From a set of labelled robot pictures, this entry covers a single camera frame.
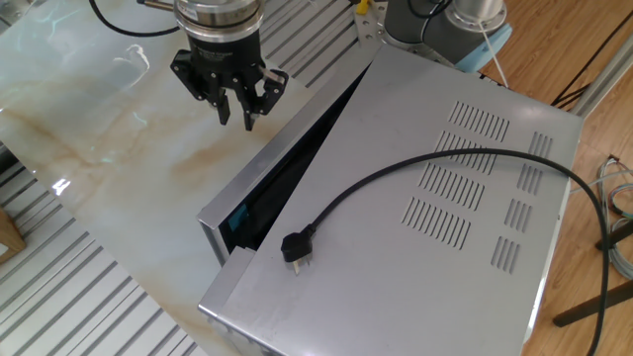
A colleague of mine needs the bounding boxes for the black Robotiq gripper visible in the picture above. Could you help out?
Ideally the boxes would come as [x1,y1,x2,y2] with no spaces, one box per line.
[169,30,290,133]

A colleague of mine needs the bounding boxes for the silver microwave door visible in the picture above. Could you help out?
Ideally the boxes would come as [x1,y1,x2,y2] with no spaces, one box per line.
[196,42,382,268]

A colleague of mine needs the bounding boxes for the silver microwave body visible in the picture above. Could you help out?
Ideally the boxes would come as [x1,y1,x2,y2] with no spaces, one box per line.
[197,44,586,356]

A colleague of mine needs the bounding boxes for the wooden block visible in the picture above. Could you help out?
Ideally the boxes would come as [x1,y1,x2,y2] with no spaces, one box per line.
[0,207,28,265]

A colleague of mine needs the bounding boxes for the dark wooden furniture legs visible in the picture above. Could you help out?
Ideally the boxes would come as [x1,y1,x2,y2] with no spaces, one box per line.
[552,224,633,328]

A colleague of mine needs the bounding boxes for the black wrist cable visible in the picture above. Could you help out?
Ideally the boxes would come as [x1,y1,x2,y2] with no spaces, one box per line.
[87,0,180,39]

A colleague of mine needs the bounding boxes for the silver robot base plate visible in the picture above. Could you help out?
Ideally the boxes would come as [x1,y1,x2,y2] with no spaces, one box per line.
[352,0,393,50]

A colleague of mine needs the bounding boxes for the black power cord with plug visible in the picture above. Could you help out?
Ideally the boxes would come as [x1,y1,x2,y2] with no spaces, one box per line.
[280,147,612,356]

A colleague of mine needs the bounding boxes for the thin white cable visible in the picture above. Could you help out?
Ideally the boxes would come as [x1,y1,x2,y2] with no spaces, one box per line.
[476,22,512,91]

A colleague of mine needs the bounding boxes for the black floor cables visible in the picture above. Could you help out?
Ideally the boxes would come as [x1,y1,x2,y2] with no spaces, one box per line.
[550,8,633,110]

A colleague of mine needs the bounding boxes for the aluminium profile post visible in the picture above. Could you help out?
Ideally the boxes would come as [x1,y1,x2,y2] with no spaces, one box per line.
[568,32,633,119]

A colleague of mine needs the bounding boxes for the coloured wire bundle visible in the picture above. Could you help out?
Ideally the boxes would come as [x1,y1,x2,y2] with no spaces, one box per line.
[568,154,633,281]

